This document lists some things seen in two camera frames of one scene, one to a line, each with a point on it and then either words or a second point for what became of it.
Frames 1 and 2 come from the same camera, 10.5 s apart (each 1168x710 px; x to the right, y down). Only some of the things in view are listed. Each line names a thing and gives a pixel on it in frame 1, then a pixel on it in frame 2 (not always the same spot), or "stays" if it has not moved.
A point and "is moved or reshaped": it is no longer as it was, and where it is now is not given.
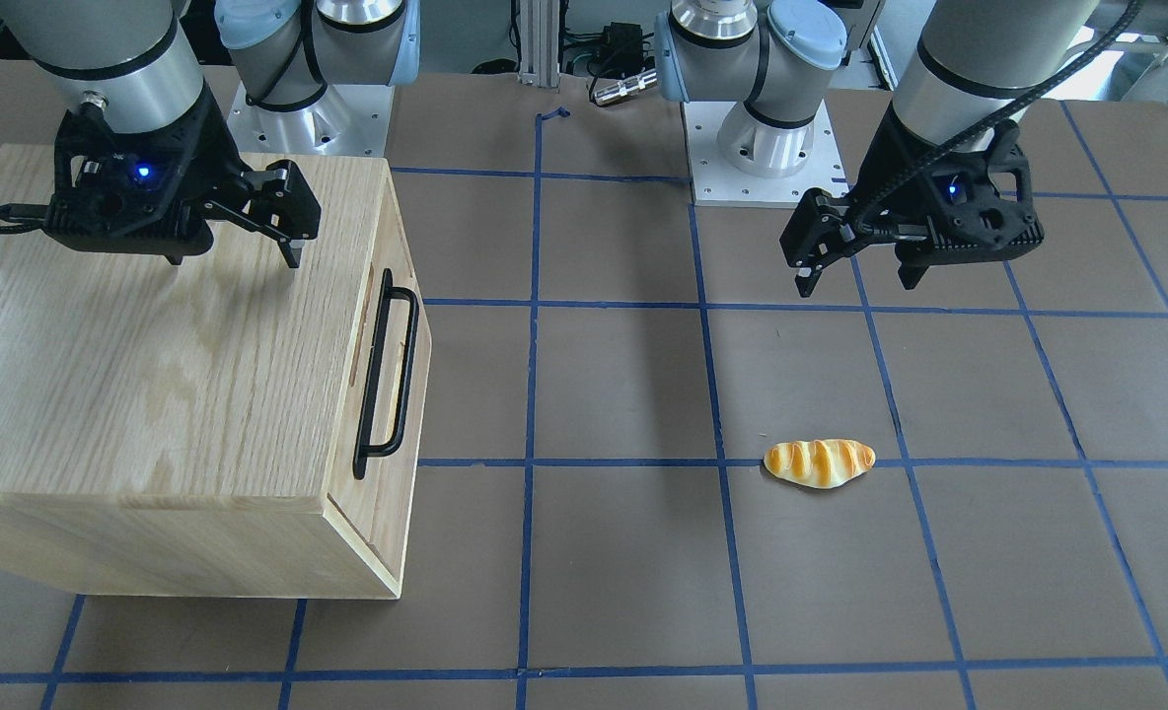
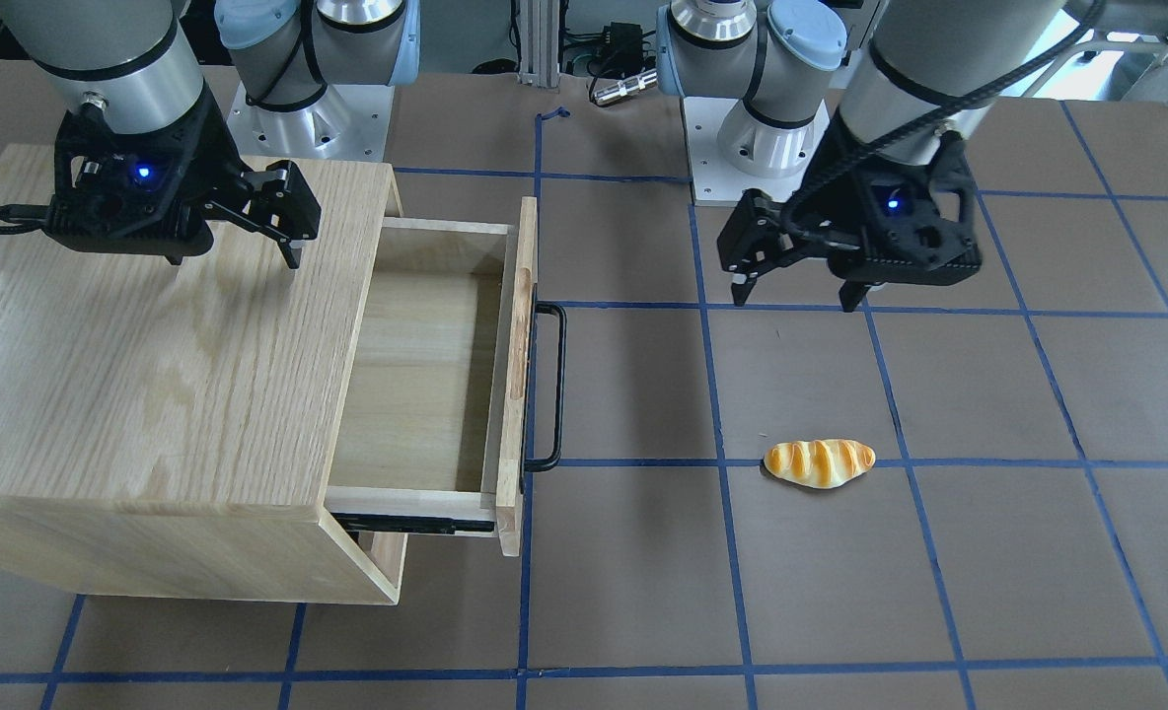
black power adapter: [621, 49] stays
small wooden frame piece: [385, 513] is moved or reshaped
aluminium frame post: [540, 42] stays
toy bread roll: [819, 463] stays
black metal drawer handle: [364, 450] to [541, 465]
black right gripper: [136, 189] stays
